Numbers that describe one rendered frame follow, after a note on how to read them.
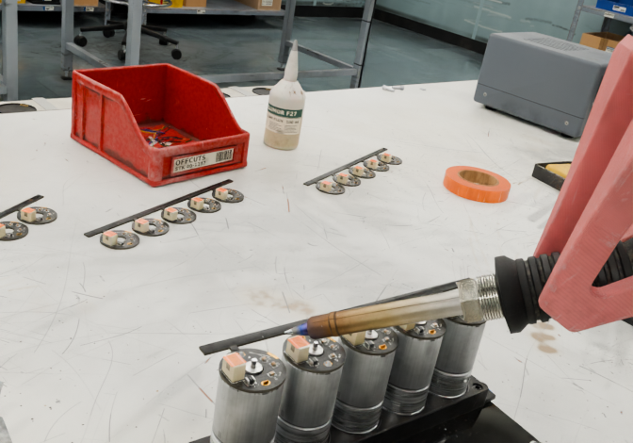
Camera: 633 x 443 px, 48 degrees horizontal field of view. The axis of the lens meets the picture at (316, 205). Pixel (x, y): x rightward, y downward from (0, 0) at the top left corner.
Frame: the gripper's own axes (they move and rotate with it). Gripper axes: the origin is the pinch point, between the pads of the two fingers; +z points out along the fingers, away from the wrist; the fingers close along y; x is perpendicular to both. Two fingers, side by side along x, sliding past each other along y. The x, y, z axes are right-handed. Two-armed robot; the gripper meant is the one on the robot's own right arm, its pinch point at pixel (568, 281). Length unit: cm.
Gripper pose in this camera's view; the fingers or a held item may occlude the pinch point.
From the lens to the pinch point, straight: 23.7
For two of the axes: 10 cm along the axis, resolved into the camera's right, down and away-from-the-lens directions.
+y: -1.6, 3.8, -9.1
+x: 7.8, 6.2, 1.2
